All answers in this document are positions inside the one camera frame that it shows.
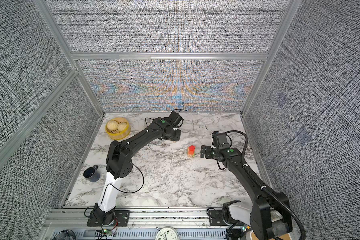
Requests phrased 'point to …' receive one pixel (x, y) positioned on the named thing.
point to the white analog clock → (167, 233)
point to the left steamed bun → (112, 125)
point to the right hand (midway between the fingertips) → (209, 150)
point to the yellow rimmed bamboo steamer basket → (116, 134)
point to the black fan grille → (66, 234)
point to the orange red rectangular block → (190, 153)
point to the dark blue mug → (91, 174)
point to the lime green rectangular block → (193, 155)
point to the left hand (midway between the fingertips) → (177, 137)
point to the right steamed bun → (122, 126)
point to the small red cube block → (191, 147)
